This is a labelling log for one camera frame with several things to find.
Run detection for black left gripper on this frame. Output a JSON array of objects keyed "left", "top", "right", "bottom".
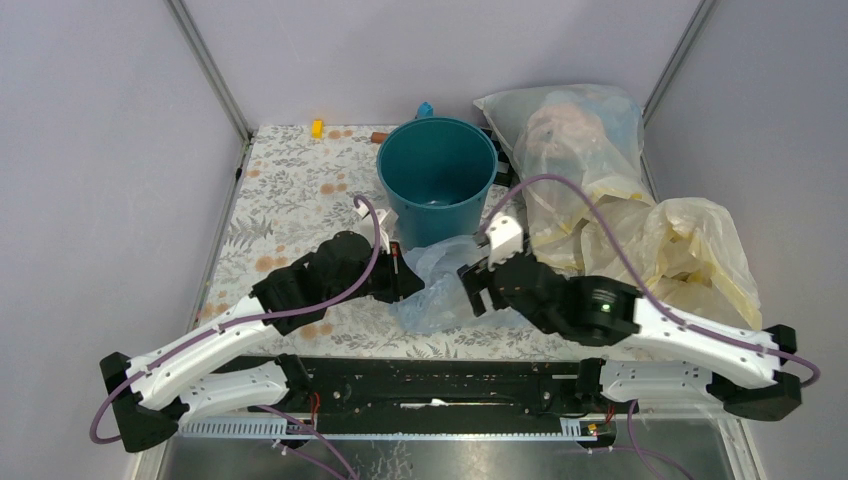
[{"left": 328, "top": 240, "right": 426, "bottom": 306}]

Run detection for light blue plastic trash bag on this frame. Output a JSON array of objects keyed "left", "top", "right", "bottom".
[{"left": 389, "top": 235, "right": 530, "bottom": 334}]

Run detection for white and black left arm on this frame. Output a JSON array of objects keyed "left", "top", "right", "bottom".
[{"left": 98, "top": 231, "right": 424, "bottom": 453}]

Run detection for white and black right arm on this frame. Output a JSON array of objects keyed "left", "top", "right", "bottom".
[{"left": 457, "top": 255, "right": 802, "bottom": 422}]

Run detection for teal plastic trash bin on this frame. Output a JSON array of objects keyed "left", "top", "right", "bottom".
[{"left": 376, "top": 117, "right": 497, "bottom": 250}]

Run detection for blue object behind bin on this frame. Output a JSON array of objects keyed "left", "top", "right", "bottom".
[{"left": 415, "top": 102, "right": 434, "bottom": 119}]

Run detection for black white checkered board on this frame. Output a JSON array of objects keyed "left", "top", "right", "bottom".
[{"left": 481, "top": 127, "right": 516, "bottom": 188}]

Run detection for floral patterned table cloth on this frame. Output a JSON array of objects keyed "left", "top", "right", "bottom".
[{"left": 195, "top": 125, "right": 650, "bottom": 361}]

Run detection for clear bag with stuffed items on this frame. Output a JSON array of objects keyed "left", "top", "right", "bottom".
[{"left": 474, "top": 84, "right": 655, "bottom": 266}]

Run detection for small yellow block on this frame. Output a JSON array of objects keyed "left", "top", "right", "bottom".
[{"left": 311, "top": 119, "right": 324, "bottom": 139}]

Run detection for yellowish crumpled plastic bag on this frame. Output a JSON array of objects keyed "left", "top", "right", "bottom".
[{"left": 524, "top": 186, "right": 763, "bottom": 330}]

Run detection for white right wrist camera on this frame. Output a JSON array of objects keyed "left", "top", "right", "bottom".
[{"left": 484, "top": 213, "right": 525, "bottom": 271}]

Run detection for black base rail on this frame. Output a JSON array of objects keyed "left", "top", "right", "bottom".
[{"left": 270, "top": 354, "right": 629, "bottom": 425}]

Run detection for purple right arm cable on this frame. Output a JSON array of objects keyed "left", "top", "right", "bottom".
[{"left": 476, "top": 174, "right": 821, "bottom": 389}]

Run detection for white slotted cable duct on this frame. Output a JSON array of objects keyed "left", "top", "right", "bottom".
[{"left": 177, "top": 412, "right": 599, "bottom": 442}]

